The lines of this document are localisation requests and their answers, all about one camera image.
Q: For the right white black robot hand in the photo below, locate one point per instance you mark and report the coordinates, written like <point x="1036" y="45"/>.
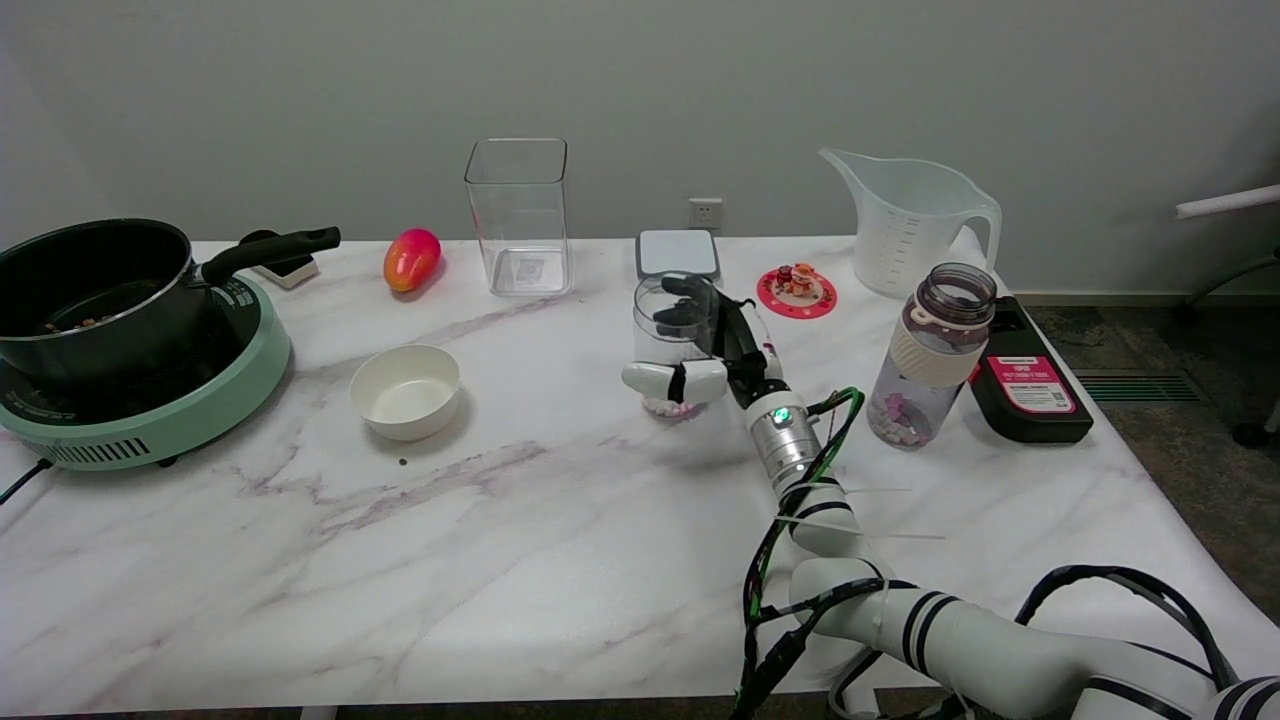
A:
<point x="700" y="378"/>

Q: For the clear measuring cup with candies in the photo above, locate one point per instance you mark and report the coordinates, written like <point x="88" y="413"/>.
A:
<point x="648" y="345"/>

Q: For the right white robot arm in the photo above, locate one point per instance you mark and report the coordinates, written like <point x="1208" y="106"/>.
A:
<point x="960" y="640"/>

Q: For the large clear measuring jug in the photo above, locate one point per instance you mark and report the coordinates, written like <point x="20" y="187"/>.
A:
<point x="905" y="230"/>

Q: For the red round coaster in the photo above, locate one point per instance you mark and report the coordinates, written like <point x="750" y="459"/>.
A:
<point x="797" y="305"/>

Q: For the white kitchen scale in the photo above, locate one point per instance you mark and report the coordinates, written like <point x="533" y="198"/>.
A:
<point x="677" y="252"/>

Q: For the small orange figurine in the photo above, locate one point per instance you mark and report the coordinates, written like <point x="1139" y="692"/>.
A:
<point x="800" y="280"/>

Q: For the clear water bottle with candies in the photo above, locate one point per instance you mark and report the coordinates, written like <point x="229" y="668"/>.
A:
<point x="925" y="370"/>

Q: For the clear square plastic container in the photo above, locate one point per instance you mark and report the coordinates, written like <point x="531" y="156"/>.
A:
<point x="518" y="215"/>

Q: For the white zip tie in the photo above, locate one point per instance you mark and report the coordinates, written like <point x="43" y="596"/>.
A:
<point x="900" y="535"/>

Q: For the white bowl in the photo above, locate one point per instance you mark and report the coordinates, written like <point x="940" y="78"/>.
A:
<point x="405" y="392"/>

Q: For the red orange mango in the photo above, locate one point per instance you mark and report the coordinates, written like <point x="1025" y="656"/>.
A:
<point x="411" y="259"/>

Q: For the black box with pink label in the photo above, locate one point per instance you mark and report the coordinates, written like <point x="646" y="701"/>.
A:
<point x="1030" y="395"/>

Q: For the floor vent grille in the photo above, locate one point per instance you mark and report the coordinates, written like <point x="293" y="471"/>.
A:
<point x="1140" y="388"/>

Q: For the green induction cooker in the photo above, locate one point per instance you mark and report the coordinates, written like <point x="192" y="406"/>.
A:
<point x="200" y="400"/>

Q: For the white rod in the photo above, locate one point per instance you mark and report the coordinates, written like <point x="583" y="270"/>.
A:
<point x="1230" y="201"/>

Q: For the white wall socket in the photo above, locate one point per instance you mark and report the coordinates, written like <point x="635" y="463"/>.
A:
<point x="705" y="212"/>

